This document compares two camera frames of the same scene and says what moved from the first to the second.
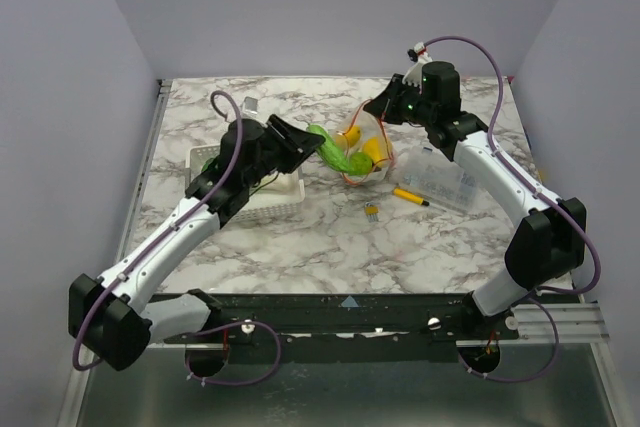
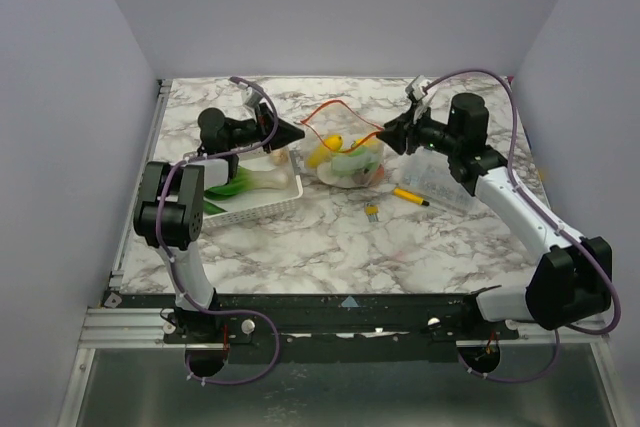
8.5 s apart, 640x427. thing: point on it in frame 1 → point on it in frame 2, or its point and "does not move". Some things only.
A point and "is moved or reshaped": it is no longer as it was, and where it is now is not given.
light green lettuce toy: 330,150 → 355,161
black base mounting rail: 350,327 does not move
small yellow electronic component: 372,211 does not move
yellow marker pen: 410,196 does not move
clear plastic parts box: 429,174 does not move
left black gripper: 294,142 → 283,135
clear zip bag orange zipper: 363,145 is moved or reshaped
